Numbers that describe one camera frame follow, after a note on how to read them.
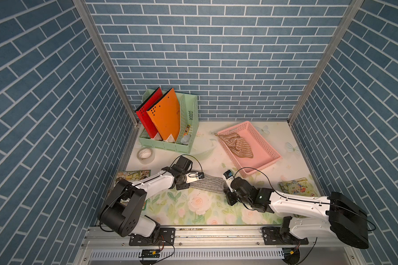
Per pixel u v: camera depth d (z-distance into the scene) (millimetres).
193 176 793
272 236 737
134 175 932
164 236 736
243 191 620
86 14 718
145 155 1018
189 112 1087
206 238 742
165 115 951
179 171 704
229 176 731
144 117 867
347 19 737
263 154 1019
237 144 1023
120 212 433
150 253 719
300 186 890
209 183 867
